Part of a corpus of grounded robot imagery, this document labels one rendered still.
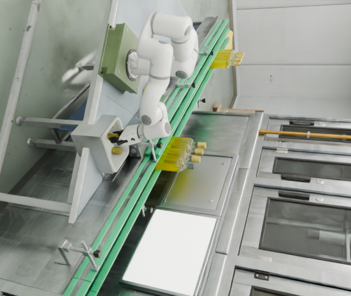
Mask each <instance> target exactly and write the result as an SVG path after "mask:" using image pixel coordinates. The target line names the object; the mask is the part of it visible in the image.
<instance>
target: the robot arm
mask: <svg viewBox="0 0 351 296"><path fill-rule="evenodd" d="M192 25H193V24H192V19H191V18H190V17H189V16H176V15H170V14H165V13H161V12H156V11H153V12H151V13H150V14H149V15H148V17H147V19H146V21H145V24H144V26H143V29H142V31H141V34H140V36H139V39H138V43H137V47H136V52H132V53H131V54H130V55H129V59H128V71H129V74H130V76H131V77H132V78H137V77H138V75H145V76H149V78H148V82H147V84H146V86H145V90H144V92H143V95H142V98H141V104H140V112H139V116H140V120H141V122H142V123H143V124H138V125H130V126H127V127H126V128H125V129H123V130H120V131H116V132H113V133H117V134H118V135H119V136H118V137H116V136H114V137H109V140H110V142H111V143H117V145H118V146H119V145H121V144H123V146H128V145H132V144H135V143H139V142H141V141H144V140H152V139H158V138H163V137H168V136H169V135H170V134H171V125H170V123H169V121H168V114H167V110H166V106H165V105H164V104H163V103H162V102H160V101H159V100H160V98H161V96H162V94H163V93H164V91H165V90H166V88H167V87H168V84H169V81H170V76H171V77H175V78H180V79H187V78H189V77H190V76H191V75H192V73H193V71H194V68H195V64H196V60H197V57H198V36H197V33H196V32H195V30H194V29H193V28H192ZM154 35H160V36H165V37H169V38H171V44H172V45H171V44H169V43H167V42H165V41H161V40H158V39H154V38H153V36H154ZM173 55H174V57H175V60H173V59H172V57H173ZM119 139H120V140H119Z"/></svg>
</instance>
